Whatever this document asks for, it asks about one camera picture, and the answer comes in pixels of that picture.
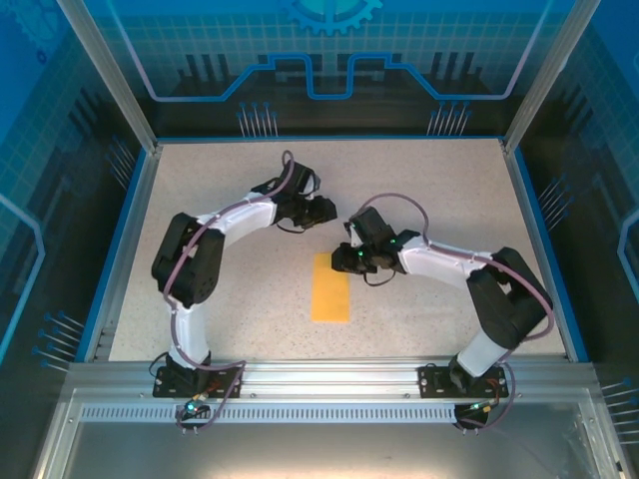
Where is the yellow paper sheet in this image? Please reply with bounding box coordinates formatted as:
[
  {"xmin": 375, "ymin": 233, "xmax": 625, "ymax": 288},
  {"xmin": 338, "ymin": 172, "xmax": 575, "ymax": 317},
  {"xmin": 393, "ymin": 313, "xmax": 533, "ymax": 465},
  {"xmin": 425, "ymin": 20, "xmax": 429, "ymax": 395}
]
[{"xmin": 310, "ymin": 251, "xmax": 353, "ymax": 324}]

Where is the sheet metal panel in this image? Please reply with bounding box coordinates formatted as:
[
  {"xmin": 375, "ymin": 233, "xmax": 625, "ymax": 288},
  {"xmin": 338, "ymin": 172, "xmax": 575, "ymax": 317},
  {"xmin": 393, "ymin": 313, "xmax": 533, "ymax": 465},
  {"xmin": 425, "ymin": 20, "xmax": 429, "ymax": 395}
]
[{"xmin": 29, "ymin": 386, "xmax": 639, "ymax": 479}]

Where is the thin black right gripper wire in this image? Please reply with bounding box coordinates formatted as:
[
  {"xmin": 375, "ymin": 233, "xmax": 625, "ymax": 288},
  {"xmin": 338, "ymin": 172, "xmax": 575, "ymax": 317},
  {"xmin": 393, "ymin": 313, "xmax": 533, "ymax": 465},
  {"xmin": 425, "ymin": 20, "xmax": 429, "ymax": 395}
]
[{"xmin": 362, "ymin": 267, "xmax": 399, "ymax": 287}]

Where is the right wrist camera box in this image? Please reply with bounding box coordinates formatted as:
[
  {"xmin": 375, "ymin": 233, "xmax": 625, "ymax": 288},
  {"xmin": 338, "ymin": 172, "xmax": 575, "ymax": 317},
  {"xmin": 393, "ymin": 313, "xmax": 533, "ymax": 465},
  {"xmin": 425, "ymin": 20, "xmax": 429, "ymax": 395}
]
[{"xmin": 344, "ymin": 206, "xmax": 398, "ymax": 246}]

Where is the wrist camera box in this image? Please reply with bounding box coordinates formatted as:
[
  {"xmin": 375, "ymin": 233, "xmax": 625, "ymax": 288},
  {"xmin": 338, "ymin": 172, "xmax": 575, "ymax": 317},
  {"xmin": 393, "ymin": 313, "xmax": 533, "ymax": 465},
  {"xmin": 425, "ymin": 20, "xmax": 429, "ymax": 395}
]
[
  {"xmin": 280, "ymin": 159, "xmax": 321, "ymax": 197},
  {"xmin": 344, "ymin": 206, "xmax": 398, "ymax": 246}
]

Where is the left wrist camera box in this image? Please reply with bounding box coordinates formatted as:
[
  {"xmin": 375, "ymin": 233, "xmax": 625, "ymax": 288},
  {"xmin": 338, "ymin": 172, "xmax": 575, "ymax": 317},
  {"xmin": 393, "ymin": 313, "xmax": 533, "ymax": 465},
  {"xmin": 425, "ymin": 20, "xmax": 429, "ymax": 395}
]
[{"xmin": 280, "ymin": 159, "xmax": 321, "ymax": 197}]

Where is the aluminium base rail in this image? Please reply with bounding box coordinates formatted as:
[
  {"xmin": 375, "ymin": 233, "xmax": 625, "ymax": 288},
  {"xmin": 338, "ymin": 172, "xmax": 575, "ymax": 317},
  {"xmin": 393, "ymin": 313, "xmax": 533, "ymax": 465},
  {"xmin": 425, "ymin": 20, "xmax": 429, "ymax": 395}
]
[{"xmin": 67, "ymin": 354, "xmax": 598, "ymax": 403}]

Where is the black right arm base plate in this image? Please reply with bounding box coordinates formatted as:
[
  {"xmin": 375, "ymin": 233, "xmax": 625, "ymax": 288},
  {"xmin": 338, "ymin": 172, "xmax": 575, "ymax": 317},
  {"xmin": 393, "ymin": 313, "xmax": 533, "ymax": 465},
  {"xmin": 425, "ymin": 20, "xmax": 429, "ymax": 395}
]
[{"xmin": 417, "ymin": 362, "xmax": 510, "ymax": 400}]

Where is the slotted metal cable strip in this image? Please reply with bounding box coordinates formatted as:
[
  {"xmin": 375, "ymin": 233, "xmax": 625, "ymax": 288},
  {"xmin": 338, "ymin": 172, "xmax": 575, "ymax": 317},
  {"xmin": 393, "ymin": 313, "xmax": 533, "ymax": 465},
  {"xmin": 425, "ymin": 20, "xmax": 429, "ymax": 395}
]
[{"xmin": 78, "ymin": 404, "xmax": 463, "ymax": 425}]

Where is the aluminium side rail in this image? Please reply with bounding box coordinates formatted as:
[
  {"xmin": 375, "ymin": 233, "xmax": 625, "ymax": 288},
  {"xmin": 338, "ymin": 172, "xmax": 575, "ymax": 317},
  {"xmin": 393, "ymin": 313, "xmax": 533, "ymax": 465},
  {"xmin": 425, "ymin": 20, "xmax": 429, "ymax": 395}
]
[
  {"xmin": 502, "ymin": 147, "xmax": 575, "ymax": 360},
  {"xmin": 83, "ymin": 144, "xmax": 164, "ymax": 363}
]

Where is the blue table edge frame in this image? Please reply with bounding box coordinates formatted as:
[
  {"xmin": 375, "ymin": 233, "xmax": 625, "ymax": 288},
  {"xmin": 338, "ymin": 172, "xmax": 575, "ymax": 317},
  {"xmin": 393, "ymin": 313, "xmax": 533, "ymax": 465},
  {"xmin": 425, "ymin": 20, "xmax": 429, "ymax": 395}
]
[{"xmin": 73, "ymin": 133, "xmax": 591, "ymax": 364}]

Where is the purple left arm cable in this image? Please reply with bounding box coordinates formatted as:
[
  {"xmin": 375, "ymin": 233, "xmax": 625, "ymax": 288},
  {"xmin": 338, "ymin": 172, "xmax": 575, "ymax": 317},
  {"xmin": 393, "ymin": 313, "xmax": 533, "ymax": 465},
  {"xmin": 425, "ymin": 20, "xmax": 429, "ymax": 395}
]
[{"xmin": 162, "ymin": 149, "xmax": 297, "ymax": 435}]

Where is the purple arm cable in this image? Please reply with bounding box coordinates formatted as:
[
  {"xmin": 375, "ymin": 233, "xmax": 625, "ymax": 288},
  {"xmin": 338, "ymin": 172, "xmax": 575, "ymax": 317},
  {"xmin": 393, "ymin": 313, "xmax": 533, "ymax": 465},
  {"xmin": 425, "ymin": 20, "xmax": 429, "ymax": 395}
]
[
  {"xmin": 162, "ymin": 149, "xmax": 297, "ymax": 435},
  {"xmin": 348, "ymin": 192, "xmax": 556, "ymax": 434}
]

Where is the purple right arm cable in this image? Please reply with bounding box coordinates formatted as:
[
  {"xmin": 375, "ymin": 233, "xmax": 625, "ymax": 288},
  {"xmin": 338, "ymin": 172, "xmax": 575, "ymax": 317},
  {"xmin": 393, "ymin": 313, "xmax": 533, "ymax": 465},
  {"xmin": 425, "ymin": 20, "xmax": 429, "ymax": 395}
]
[{"xmin": 348, "ymin": 192, "xmax": 556, "ymax": 434}]

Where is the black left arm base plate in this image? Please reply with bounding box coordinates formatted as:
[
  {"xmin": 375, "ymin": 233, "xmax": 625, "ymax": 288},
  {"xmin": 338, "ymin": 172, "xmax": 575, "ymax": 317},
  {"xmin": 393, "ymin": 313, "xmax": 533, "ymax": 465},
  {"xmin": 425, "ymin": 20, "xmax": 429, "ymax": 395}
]
[{"xmin": 152, "ymin": 365, "xmax": 245, "ymax": 399}]

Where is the aluminium corner post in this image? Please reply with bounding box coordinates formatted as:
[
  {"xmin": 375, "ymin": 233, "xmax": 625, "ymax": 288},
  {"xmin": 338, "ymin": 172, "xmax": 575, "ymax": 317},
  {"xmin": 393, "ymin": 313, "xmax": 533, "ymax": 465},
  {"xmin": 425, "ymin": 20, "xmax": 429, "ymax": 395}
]
[
  {"xmin": 500, "ymin": 0, "xmax": 604, "ymax": 157},
  {"xmin": 54, "ymin": 0, "xmax": 164, "ymax": 157}
]

